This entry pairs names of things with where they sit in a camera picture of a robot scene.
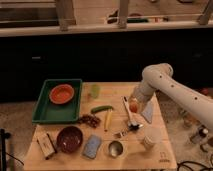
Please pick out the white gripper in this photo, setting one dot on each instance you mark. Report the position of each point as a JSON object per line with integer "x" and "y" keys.
{"x": 141, "y": 103}

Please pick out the orange apple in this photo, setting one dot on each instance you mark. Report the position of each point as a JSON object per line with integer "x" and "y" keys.
{"x": 133, "y": 106}

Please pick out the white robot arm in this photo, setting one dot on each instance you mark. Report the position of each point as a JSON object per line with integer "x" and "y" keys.
{"x": 159, "y": 77}

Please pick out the orange bowl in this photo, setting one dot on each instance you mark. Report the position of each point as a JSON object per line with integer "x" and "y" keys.
{"x": 61, "y": 94}

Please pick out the purple bowl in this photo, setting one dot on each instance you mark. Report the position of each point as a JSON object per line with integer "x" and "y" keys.
{"x": 69, "y": 139}

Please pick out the grey blue cloth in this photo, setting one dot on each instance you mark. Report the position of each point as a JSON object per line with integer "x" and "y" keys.
{"x": 147, "y": 113}

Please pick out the yellow banana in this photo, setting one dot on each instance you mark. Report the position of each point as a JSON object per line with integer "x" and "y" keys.
{"x": 107, "y": 119}

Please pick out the metal spoon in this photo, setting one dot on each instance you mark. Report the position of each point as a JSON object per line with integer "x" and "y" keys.
{"x": 128, "y": 130}

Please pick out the white plastic cup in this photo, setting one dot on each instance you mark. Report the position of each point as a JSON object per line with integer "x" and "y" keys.
{"x": 152, "y": 136}

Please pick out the green cup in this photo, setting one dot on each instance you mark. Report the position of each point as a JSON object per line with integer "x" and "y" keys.
{"x": 95, "y": 90}

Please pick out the green pepper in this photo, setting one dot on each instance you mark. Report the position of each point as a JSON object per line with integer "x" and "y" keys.
{"x": 101, "y": 108}

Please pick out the bunch of dark grapes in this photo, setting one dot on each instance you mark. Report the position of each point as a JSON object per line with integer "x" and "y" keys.
{"x": 89, "y": 120}

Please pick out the small metal cup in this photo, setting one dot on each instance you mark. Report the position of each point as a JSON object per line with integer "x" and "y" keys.
{"x": 115, "y": 149}

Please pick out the blue sponge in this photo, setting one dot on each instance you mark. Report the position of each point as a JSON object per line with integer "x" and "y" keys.
{"x": 91, "y": 147}

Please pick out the spice bottles cluster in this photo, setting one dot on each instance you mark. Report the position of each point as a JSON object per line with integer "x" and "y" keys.
{"x": 200, "y": 136}

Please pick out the green plastic tray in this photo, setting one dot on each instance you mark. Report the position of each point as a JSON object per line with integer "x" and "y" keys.
{"x": 47, "y": 112}

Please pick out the wooden block with black strip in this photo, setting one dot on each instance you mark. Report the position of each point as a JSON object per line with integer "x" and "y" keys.
{"x": 46, "y": 145}

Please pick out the black stand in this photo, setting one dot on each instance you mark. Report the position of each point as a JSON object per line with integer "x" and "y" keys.
{"x": 3, "y": 137}

